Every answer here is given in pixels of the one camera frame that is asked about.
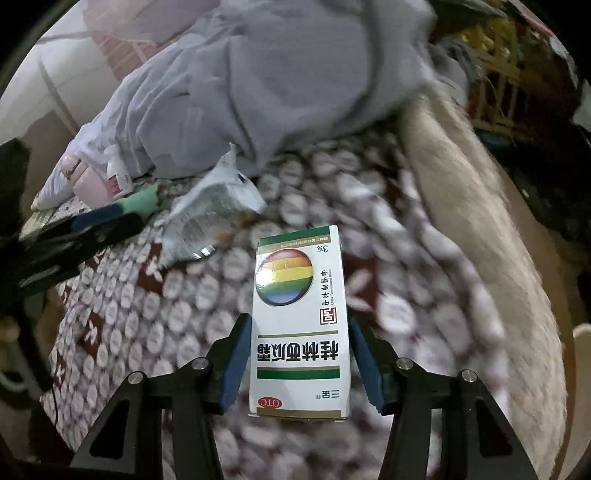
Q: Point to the green cloth strip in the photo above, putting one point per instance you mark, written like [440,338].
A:
[141,201]

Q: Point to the pink and white bottle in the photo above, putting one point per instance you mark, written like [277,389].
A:
[117,175]

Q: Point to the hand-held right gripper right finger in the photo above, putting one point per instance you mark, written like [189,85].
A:
[369,369]

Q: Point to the crumpled foil wrapper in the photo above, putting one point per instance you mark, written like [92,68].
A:
[207,203]

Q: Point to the white medicine box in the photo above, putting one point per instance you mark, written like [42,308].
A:
[300,332]

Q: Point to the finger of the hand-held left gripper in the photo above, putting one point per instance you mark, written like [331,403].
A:
[106,221]
[55,265]

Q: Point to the brown patterned blanket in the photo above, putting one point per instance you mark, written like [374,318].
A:
[161,314]

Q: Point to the wooden baby crib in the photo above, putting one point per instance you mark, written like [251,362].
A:
[498,83]

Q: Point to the grey garment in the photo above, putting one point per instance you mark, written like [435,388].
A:
[277,83]

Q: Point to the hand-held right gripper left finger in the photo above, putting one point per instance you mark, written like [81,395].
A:
[233,369]

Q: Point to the beige fluffy blanket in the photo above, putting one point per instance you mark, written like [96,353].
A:
[485,207]

